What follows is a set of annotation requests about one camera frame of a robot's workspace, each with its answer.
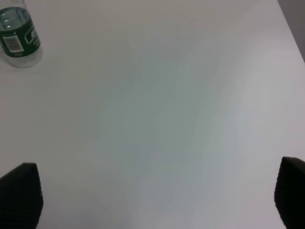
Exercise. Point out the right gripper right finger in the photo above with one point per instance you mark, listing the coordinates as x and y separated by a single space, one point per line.
289 193

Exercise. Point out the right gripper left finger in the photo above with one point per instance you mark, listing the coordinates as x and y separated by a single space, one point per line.
21 198

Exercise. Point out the clear bottle green label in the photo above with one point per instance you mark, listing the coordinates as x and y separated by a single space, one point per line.
18 37

